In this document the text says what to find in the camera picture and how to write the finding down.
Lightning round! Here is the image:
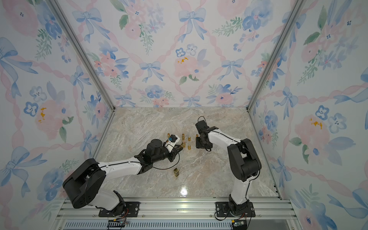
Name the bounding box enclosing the gold square lipstick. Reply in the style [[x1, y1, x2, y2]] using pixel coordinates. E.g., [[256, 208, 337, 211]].
[[173, 168, 180, 177]]

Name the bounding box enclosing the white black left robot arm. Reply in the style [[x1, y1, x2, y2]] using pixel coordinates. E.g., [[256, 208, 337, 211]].
[[62, 135, 183, 211]]

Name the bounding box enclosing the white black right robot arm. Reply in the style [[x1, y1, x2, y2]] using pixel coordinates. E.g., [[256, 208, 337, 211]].
[[196, 121, 262, 209]]

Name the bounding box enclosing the green circuit board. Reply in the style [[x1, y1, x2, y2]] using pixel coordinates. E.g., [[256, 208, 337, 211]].
[[231, 220, 248, 230]]

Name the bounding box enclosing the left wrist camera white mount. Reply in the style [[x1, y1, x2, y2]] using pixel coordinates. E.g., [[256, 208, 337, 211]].
[[164, 134, 181, 152]]

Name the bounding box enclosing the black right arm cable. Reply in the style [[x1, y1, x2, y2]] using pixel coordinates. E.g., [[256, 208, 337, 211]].
[[197, 116, 261, 202]]

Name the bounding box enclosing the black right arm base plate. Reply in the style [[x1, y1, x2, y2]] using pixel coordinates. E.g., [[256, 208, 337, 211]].
[[215, 201, 256, 218]]

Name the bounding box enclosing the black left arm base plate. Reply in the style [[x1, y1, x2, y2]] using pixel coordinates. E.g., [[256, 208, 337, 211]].
[[98, 201, 140, 218]]

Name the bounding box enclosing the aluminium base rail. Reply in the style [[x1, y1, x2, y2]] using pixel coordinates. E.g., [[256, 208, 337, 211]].
[[52, 196, 301, 230]]

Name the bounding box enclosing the aluminium corner post right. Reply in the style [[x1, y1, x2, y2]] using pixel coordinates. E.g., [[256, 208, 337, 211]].
[[247, 0, 305, 113]]

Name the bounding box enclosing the aluminium corner post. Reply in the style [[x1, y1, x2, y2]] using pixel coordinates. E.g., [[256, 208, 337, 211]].
[[46, 0, 115, 112], [247, 0, 305, 113]]

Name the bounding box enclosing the aluminium corner post left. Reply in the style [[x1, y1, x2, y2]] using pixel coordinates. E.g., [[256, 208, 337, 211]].
[[46, 0, 115, 112]]

